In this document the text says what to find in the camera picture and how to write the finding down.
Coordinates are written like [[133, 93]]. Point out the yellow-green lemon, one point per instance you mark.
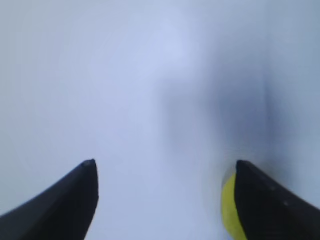
[[229, 213]]

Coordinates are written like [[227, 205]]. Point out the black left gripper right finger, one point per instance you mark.
[[269, 211]]

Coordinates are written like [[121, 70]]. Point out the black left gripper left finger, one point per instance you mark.
[[63, 211]]

